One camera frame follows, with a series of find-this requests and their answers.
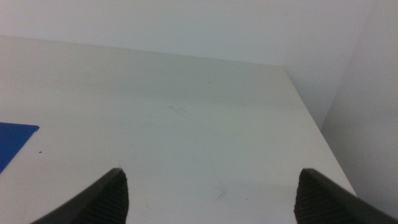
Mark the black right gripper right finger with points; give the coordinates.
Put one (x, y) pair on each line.
(323, 205)

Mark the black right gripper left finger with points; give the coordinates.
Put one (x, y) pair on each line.
(105, 202)

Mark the blue rectangular mat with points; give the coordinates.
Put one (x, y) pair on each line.
(12, 140)

